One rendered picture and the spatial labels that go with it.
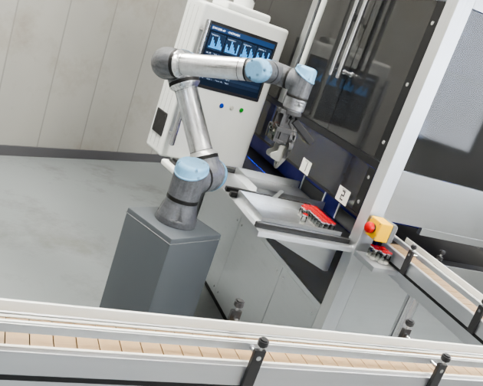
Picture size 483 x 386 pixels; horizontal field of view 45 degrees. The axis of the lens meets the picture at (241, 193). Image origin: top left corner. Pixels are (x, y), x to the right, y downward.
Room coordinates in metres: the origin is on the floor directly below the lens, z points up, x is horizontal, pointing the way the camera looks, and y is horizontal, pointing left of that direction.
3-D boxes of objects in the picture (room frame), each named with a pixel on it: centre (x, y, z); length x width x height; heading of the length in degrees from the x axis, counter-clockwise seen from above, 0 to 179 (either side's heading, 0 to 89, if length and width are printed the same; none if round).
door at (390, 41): (2.30, -0.36, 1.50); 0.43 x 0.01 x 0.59; 26
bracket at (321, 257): (2.07, -0.26, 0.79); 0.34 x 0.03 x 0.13; 116
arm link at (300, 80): (1.99, -0.07, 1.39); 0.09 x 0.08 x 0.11; 69
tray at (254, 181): (2.48, -0.15, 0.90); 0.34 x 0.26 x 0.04; 116
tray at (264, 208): (2.13, -0.20, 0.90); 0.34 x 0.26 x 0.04; 115
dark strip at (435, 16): (2.12, -0.43, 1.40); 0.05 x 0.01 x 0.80; 26
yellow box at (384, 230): (2.00, -0.52, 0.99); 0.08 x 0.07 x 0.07; 116
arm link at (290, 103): (1.99, -0.07, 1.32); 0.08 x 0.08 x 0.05
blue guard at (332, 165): (2.97, -0.02, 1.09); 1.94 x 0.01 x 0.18; 26
